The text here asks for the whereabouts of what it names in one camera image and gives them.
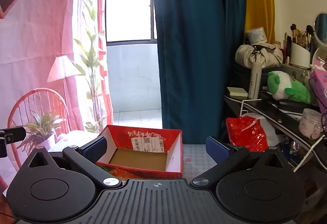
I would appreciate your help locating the clear plastic jar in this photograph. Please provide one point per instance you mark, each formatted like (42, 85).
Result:
(310, 124)

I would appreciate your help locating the green and white plush toy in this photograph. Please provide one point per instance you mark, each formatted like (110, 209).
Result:
(281, 83)

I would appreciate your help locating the yellow sticky note pad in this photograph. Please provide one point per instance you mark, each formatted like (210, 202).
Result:
(237, 91)

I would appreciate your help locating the pink box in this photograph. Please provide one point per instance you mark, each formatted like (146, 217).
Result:
(319, 83)

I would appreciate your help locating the red plastic bag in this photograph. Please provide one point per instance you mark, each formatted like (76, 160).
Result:
(245, 132)

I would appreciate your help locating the white paper roll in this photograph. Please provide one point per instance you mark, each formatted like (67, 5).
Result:
(255, 36)

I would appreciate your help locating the teal curtain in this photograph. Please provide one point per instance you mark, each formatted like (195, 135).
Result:
(194, 47)

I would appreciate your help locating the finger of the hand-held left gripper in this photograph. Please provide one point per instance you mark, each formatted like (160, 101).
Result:
(15, 134)
(3, 150)

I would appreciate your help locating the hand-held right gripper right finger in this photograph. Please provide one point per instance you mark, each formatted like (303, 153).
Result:
(217, 150)

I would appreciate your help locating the red strawberry print cardboard box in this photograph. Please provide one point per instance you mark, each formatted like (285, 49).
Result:
(117, 137)

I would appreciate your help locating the white makeup brush holder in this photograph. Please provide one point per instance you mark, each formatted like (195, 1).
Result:
(300, 56)

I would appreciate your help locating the pink printed backdrop cloth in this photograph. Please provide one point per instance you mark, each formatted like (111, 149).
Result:
(38, 35)

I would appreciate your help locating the bunch of makeup brushes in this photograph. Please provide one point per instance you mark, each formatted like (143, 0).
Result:
(297, 35)

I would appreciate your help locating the round white vanity mirror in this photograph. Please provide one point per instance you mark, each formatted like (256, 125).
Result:
(322, 27)

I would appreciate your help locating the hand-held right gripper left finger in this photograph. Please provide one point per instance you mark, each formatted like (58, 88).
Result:
(95, 150)

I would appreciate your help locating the white bottle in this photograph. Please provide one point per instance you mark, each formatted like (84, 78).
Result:
(254, 81)

